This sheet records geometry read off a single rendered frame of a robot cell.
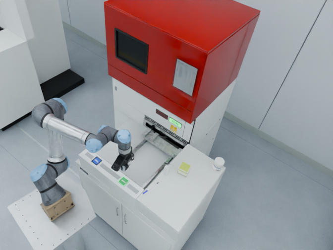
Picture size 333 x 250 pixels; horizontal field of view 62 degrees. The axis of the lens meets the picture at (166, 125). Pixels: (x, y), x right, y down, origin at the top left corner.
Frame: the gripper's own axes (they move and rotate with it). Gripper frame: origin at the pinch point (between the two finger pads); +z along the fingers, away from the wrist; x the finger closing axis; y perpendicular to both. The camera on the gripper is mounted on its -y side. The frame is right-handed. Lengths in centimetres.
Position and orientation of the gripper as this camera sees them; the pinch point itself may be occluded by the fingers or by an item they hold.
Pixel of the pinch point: (122, 170)
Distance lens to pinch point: 182.5
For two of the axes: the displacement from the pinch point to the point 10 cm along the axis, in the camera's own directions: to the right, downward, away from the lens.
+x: -8.0, -5.0, 3.4
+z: -1.0, 6.7, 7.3
